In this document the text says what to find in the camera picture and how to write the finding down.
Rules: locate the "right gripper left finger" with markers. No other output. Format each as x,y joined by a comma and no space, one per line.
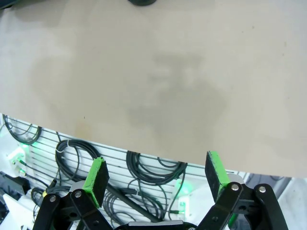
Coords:
96,182

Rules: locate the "black electronics box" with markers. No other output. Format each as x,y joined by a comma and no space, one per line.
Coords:
12,184

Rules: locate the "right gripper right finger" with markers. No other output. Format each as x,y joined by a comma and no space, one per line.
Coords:
216,175

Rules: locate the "white adapter with green light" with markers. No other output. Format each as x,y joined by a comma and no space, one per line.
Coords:
184,206
16,158

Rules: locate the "black leather shoe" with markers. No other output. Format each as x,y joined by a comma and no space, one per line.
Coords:
141,2

